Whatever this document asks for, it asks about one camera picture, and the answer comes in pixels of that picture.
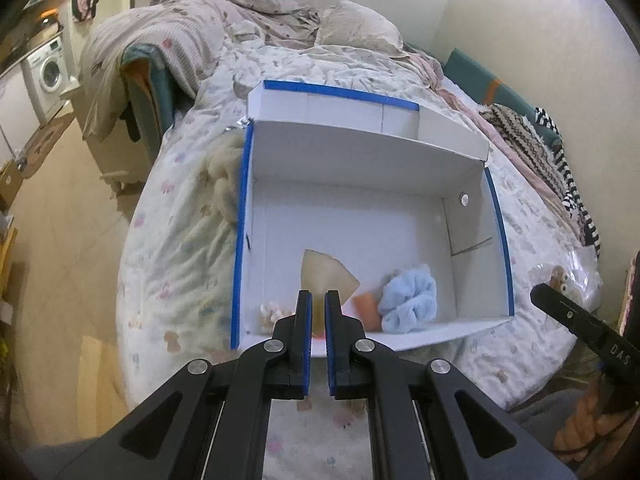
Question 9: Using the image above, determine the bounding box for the small cream scrunchie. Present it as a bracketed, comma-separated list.
[260, 301, 292, 333]

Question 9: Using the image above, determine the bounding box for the pink blanket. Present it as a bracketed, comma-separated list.
[400, 45, 501, 126]

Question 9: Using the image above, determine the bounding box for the teal padded headboard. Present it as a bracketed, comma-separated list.
[442, 49, 561, 146]

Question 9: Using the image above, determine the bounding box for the brown floor mat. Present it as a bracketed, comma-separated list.
[20, 117, 76, 178]

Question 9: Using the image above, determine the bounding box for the person's right hand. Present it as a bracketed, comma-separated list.
[554, 374, 640, 454]

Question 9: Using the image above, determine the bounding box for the cream fluffy plush cloth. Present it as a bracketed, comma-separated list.
[202, 140, 246, 226]

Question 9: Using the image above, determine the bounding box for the white washing machine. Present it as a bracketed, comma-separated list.
[25, 35, 71, 121]

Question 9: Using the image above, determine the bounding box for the grey checked quilt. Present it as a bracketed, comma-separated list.
[77, 0, 326, 141]

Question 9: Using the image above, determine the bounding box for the teal and orange footboard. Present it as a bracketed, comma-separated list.
[120, 42, 176, 143]

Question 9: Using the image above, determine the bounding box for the orange-brown foam block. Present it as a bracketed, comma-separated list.
[352, 292, 383, 332]

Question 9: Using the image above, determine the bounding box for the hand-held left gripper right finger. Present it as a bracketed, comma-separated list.
[324, 290, 576, 480]

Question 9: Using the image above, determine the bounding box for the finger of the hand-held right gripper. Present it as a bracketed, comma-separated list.
[529, 283, 607, 349]

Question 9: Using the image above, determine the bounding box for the patterned pillow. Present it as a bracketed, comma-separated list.
[315, 1, 405, 53]

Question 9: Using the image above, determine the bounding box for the clear plastic bag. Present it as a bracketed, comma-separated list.
[530, 255, 601, 311]

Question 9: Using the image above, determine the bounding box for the blue and white cardboard box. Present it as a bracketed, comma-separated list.
[230, 80, 516, 353]

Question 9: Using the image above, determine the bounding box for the cream bed frame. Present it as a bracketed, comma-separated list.
[70, 95, 156, 191]

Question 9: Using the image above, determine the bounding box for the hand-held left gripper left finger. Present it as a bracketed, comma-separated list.
[50, 290, 313, 480]

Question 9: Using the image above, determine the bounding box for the striped knitted clothes pile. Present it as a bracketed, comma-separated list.
[480, 104, 576, 221]

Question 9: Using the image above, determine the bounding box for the white kitchen base cabinet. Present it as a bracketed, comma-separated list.
[0, 67, 41, 161]

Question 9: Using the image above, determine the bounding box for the light blue fluffy scrunchie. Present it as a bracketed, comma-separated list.
[377, 265, 438, 333]

